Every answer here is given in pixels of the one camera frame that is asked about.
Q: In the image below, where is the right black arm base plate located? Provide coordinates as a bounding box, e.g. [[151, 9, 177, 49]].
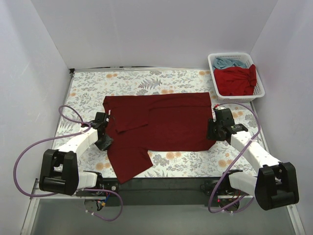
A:
[[200, 179, 242, 196]]

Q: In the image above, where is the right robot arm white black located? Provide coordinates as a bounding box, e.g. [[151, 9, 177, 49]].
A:
[[207, 105, 299, 211]]

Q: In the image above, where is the aluminium frame rail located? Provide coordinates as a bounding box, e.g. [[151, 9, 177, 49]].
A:
[[22, 177, 305, 235]]

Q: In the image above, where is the bright red t shirt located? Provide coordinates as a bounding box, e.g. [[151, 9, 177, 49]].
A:
[[213, 64, 257, 96]]

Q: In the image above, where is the light blue t shirt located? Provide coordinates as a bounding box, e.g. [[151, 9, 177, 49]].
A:
[[212, 57, 247, 70]]

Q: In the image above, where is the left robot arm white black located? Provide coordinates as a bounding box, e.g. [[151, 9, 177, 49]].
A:
[[39, 112, 113, 196]]

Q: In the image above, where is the floral patterned table mat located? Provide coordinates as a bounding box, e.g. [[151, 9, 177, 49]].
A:
[[53, 70, 256, 178]]

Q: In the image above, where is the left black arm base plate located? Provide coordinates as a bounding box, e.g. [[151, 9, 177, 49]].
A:
[[81, 181, 119, 196]]

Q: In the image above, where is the dark red t shirt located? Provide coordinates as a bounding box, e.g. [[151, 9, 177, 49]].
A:
[[103, 93, 215, 184]]

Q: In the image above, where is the white plastic laundry basket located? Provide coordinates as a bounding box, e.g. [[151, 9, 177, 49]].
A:
[[207, 52, 265, 103]]

